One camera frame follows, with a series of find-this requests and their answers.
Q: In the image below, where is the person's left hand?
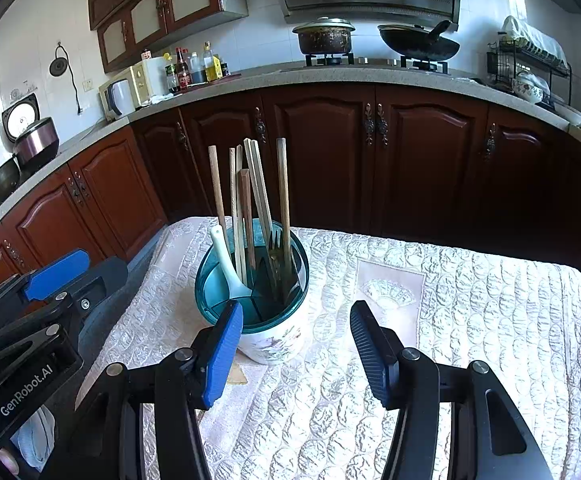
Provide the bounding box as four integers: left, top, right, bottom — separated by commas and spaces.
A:
0, 404, 57, 478

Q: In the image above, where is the steel cooking pot with lid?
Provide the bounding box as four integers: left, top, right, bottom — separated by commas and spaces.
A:
291, 16, 356, 56

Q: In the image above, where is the teal-rimmed floral utensil holder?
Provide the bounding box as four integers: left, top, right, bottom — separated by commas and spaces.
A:
194, 217, 310, 365

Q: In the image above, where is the yellow oil bottle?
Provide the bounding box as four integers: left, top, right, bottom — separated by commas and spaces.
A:
203, 41, 221, 82

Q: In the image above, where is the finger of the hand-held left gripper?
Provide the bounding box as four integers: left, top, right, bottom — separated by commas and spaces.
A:
0, 249, 91, 346
0, 256, 129, 361

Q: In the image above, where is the grey stone countertop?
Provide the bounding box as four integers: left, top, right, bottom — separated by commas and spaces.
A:
0, 62, 581, 261

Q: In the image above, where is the rice cooker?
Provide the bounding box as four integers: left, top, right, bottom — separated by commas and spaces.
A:
1, 101, 60, 170

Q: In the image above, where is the gas stove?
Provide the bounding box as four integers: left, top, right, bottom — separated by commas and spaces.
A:
303, 52, 451, 75

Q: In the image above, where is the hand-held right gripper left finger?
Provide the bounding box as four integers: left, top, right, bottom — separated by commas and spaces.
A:
73, 301, 244, 480

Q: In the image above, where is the black dish rack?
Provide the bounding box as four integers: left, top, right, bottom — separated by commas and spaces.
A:
487, 32, 573, 111

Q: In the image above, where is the black round wall-hung item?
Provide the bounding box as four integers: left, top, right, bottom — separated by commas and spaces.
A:
49, 42, 82, 113

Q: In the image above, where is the white dish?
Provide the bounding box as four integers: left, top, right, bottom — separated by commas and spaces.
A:
553, 102, 581, 128

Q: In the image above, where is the black inner cooking pot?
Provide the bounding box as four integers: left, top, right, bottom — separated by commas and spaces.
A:
0, 157, 21, 204

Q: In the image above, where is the cream microwave oven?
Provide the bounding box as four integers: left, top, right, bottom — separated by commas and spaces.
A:
99, 65, 155, 122

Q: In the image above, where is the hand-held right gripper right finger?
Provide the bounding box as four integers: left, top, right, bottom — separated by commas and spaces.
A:
349, 301, 553, 480

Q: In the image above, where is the red label sauce bottle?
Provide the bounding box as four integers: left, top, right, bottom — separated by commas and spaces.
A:
175, 47, 192, 92

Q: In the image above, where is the black wok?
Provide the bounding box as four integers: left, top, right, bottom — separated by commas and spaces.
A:
377, 20, 461, 61

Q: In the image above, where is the clear bottle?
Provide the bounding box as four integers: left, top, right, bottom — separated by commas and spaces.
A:
190, 51, 207, 84

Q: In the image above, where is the white electric kettle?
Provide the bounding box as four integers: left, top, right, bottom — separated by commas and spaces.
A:
108, 80, 136, 117

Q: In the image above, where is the metal fork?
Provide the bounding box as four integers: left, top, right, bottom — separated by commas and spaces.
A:
266, 230, 291, 306

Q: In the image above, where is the white ceramic spoon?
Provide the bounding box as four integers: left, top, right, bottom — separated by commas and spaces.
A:
209, 225, 254, 298

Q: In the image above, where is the cream quilted tablecloth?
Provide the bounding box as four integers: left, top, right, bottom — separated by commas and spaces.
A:
78, 216, 581, 480

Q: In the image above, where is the floral ceramic bowl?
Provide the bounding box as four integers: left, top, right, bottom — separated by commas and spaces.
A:
511, 72, 551, 105

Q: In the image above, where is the white cloth cover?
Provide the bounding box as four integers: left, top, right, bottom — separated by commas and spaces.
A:
501, 15, 568, 63

